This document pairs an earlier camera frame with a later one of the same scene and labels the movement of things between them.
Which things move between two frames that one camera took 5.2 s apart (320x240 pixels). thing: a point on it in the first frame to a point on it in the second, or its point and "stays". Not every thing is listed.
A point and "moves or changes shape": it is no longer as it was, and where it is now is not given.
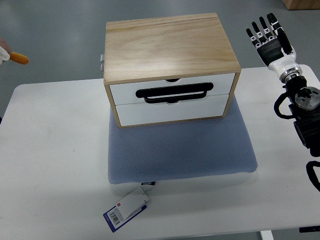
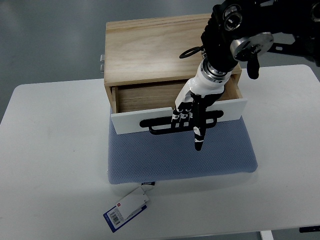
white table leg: [267, 235] stays
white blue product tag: [126, 209] stays
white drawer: [125, 94] moves or changes shape
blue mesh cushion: [189, 149] stays
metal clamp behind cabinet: [102, 60] stays
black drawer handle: [175, 90] to [149, 124]
